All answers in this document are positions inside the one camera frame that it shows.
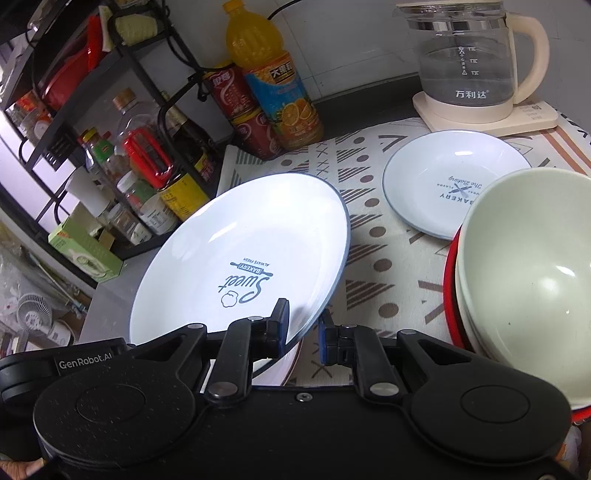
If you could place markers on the large white blue-rimmed plate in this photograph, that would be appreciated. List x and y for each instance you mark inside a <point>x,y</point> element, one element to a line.
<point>240,230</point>

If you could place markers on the black metal spice rack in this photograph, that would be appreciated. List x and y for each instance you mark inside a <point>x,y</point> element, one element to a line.
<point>138,60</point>

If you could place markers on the pale green bowl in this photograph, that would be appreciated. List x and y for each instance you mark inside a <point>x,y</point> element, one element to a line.
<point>531,277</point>
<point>472,328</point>

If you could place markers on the orange juice bottle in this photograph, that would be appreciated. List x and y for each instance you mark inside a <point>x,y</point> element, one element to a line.
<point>272,83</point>

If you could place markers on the red plastic container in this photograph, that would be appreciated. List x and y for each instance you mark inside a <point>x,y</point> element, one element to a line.
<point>69,74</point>

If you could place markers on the small white desk fan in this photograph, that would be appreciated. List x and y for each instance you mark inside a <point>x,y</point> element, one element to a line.
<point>39,318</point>

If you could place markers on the green cardboard box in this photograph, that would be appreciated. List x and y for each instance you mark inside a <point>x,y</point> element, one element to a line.
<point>83,249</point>

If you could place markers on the red and black bowl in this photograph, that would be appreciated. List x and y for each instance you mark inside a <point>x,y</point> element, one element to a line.
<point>450,300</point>

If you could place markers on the white plastic bottle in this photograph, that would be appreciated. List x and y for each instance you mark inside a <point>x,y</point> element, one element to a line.
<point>85,194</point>

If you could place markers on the small white blue-rimmed plate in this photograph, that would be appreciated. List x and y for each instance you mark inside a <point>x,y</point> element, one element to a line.
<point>438,175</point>

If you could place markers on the green label sauce bottle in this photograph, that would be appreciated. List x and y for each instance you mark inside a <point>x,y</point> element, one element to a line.
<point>99,154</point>

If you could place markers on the red drink can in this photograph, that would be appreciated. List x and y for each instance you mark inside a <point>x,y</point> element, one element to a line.
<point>254,134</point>
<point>228,92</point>

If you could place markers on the cream kettle base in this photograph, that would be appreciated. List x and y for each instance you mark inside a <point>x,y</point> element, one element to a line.
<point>531,117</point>

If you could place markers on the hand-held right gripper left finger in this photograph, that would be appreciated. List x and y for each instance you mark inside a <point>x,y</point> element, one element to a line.
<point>280,325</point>

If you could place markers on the dark soy sauce bottle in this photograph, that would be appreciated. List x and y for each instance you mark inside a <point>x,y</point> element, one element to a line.
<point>189,138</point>

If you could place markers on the glass spice jar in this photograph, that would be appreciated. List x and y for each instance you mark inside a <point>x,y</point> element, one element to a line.
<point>127,226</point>

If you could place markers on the patterned fringed table mat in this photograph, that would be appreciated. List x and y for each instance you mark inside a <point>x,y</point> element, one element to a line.
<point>392,277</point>

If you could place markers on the white-lidded small jar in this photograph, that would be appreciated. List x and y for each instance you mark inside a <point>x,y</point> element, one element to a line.
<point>157,214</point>

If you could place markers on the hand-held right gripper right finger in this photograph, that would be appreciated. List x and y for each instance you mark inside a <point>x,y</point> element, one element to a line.
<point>326,341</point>

